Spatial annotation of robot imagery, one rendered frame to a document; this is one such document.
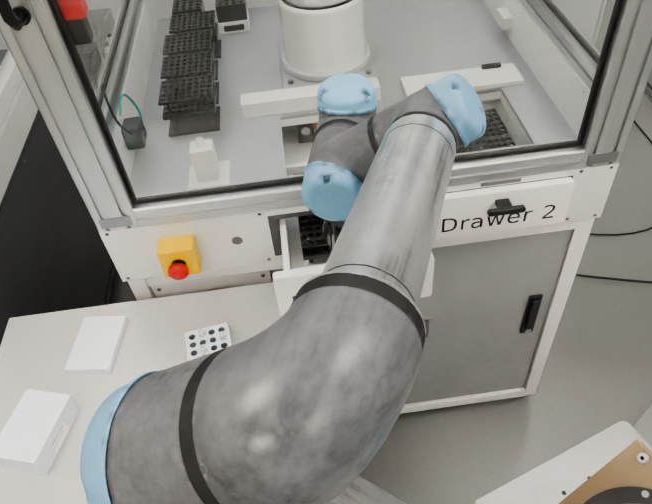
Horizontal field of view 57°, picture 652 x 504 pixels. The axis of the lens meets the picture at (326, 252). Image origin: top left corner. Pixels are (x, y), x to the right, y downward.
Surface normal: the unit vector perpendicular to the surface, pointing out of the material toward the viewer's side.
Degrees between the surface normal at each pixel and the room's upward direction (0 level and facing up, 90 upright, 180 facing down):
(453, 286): 90
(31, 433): 0
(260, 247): 90
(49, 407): 0
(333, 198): 91
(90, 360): 0
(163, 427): 39
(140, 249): 90
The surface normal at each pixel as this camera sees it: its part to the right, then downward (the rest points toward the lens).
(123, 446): -0.62, -0.22
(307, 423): 0.15, -0.10
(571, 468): -0.07, -0.69
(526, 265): 0.11, 0.71
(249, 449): -0.19, -0.02
